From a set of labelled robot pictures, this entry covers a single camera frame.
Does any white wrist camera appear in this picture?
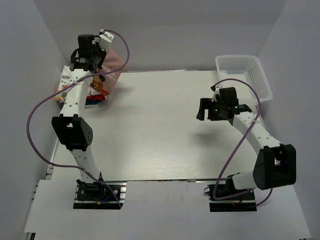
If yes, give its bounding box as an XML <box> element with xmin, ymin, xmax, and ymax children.
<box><xmin>97</xmin><ymin>29</ymin><xmax>114</xmax><ymax>52</ymax></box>
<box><xmin>210</xmin><ymin>85</ymin><xmax>222</xmax><ymax>102</ymax></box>

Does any pink pixel-print t-shirt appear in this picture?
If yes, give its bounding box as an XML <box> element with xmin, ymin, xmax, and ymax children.
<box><xmin>87</xmin><ymin>48</ymin><xmax>124</xmax><ymax>100</ymax></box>

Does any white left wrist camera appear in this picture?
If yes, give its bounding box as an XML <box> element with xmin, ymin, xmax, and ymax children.
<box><xmin>97</xmin><ymin>29</ymin><xmax>114</xmax><ymax>52</ymax></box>

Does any white plastic mesh basket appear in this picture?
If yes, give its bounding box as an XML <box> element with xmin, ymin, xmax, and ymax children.
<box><xmin>215</xmin><ymin>55</ymin><xmax>273</xmax><ymax>106</ymax></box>

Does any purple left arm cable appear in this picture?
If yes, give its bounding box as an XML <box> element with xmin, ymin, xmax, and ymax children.
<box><xmin>26</xmin><ymin>29</ymin><xmax>131</xmax><ymax>210</ymax></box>

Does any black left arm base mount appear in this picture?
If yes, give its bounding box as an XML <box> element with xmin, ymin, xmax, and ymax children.
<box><xmin>73</xmin><ymin>179</ymin><xmax>127</xmax><ymax>210</ymax></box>

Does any red folded t-shirt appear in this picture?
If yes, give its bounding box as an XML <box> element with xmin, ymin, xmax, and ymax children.
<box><xmin>86</xmin><ymin>94</ymin><xmax>106</xmax><ymax>102</ymax></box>

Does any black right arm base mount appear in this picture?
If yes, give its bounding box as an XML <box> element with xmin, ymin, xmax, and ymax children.
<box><xmin>203</xmin><ymin>183</ymin><xmax>258</xmax><ymax>213</ymax></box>

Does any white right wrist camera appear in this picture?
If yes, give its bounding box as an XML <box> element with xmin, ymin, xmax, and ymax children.
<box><xmin>210</xmin><ymin>85</ymin><xmax>222</xmax><ymax>102</ymax></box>

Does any blue folded t-shirt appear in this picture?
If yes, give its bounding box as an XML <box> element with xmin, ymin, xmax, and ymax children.
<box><xmin>85</xmin><ymin>100</ymin><xmax>103</xmax><ymax>106</ymax></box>

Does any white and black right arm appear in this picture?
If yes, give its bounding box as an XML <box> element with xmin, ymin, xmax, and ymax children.
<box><xmin>196</xmin><ymin>87</ymin><xmax>297</xmax><ymax>200</ymax></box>

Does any white cartoon-print folded t-shirt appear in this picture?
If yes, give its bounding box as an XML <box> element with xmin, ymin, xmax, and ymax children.
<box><xmin>54</xmin><ymin>64</ymin><xmax>88</xmax><ymax>106</ymax></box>

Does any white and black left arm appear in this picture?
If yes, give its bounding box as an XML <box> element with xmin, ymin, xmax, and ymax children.
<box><xmin>51</xmin><ymin>34</ymin><xmax>107</xmax><ymax>200</ymax></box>

